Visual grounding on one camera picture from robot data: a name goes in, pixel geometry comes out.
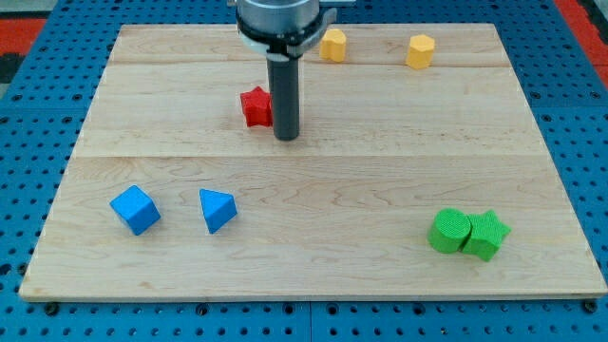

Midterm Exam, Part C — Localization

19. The blue triangle block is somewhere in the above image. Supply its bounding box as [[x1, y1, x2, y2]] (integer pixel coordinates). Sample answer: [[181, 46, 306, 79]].
[[199, 189, 238, 235]]

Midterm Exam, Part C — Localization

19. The red star block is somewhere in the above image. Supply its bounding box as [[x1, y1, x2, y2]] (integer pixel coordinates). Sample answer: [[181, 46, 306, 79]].
[[239, 86, 273, 127]]

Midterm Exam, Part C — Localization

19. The blue cube block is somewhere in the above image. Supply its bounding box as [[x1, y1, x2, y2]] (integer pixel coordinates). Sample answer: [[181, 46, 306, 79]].
[[109, 185, 161, 236]]

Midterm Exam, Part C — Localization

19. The green cylinder block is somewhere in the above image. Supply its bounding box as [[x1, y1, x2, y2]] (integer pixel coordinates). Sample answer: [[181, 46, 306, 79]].
[[427, 208, 471, 254]]

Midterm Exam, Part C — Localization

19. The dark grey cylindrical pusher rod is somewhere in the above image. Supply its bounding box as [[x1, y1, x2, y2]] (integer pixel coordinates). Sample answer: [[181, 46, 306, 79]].
[[267, 59, 299, 141]]

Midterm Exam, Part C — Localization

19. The yellow heart block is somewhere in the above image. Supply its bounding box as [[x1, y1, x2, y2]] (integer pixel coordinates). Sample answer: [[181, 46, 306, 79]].
[[319, 28, 348, 63]]

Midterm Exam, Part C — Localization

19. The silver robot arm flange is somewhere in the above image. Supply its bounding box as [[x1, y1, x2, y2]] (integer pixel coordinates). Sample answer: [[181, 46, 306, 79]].
[[227, 0, 351, 62]]

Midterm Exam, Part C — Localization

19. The yellow hexagon block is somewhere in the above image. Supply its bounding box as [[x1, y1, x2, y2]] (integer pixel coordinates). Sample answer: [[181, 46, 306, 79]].
[[406, 34, 435, 69]]

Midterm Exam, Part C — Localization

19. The green star block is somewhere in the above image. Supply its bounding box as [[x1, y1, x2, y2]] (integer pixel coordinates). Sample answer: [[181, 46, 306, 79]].
[[461, 210, 511, 261]]

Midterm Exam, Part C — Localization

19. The light wooden board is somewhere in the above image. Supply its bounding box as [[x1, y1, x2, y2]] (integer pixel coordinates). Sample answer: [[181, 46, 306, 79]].
[[19, 24, 607, 302]]

